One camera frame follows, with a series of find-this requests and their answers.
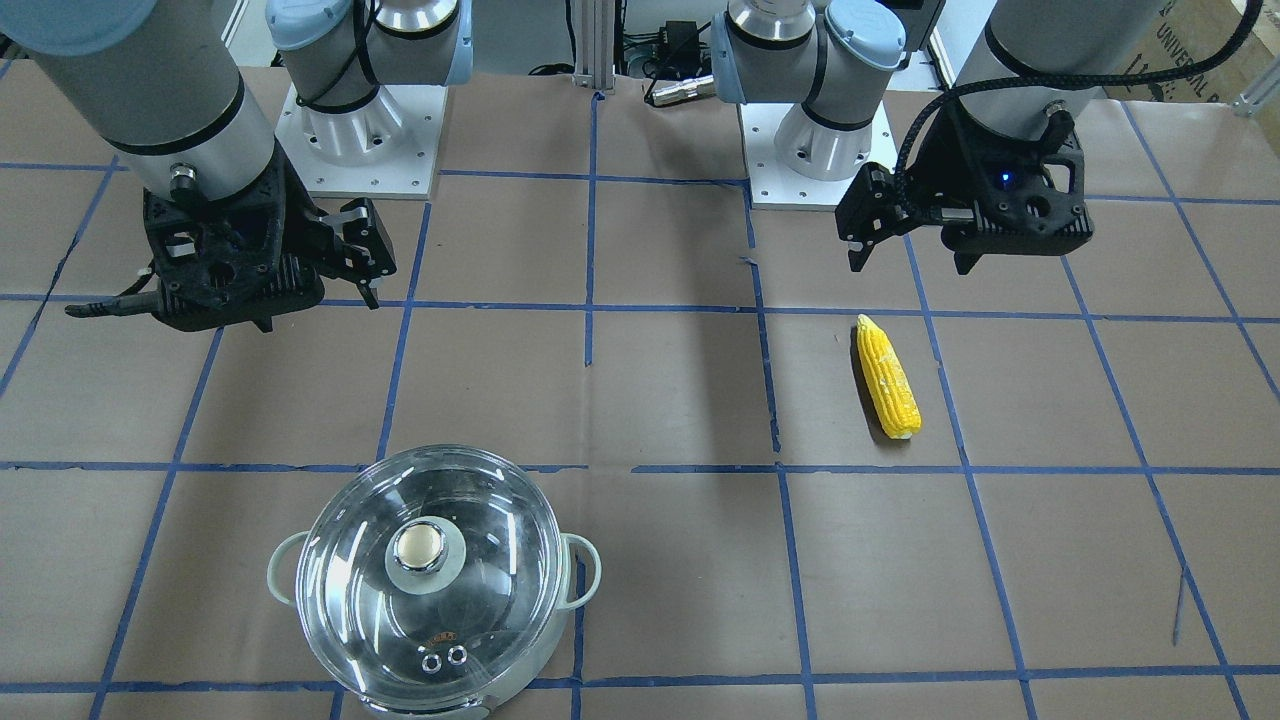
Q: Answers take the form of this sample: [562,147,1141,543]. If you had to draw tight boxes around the yellow corn cob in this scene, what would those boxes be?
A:
[855,314,923,441]

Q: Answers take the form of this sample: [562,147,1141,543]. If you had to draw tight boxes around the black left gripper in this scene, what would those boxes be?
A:
[838,101,1093,275]

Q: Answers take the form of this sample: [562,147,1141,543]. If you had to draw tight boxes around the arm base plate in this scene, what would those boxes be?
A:
[739,102,899,211]
[275,85,451,201]

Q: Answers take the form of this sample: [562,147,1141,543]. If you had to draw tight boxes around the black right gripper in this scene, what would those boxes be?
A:
[143,160,393,332]

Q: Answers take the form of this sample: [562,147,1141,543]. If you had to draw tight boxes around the pale green steel pot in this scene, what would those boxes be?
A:
[268,445,603,719]

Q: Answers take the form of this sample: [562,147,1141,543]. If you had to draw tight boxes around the cardboard box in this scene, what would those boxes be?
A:
[1105,1,1279,102]

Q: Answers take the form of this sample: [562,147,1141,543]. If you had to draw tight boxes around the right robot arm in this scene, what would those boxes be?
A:
[3,1,474,332]

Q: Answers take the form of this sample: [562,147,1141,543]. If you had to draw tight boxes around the aluminium frame post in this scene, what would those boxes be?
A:
[570,1,618,95]

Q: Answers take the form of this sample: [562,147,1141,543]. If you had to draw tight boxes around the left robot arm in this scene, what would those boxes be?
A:
[709,1,1263,275]

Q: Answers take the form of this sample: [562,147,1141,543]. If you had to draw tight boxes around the glass pot lid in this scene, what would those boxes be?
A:
[296,446,564,711]

